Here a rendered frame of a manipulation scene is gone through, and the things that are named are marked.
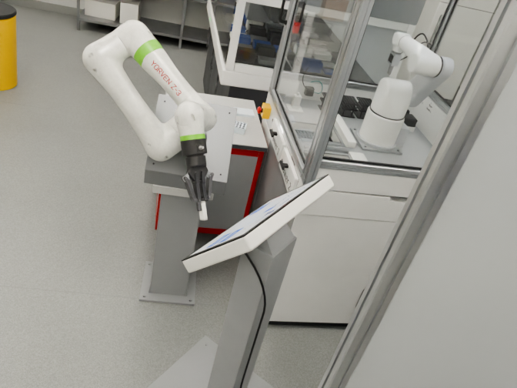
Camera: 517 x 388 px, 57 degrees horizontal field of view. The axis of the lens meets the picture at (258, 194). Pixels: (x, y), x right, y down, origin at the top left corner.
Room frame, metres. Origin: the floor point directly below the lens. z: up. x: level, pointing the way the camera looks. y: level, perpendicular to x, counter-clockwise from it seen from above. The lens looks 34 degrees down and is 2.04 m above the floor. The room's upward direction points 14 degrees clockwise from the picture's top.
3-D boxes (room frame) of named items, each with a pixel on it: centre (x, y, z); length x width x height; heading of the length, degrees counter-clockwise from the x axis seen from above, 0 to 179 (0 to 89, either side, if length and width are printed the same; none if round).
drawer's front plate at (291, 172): (2.01, -0.11, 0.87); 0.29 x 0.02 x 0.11; 16
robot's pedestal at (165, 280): (1.94, 0.37, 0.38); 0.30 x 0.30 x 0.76; 12
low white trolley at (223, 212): (2.62, 0.38, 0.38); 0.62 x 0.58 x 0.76; 16
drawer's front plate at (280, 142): (2.31, -0.02, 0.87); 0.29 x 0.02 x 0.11; 16
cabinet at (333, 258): (2.40, -0.50, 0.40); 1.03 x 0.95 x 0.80; 16
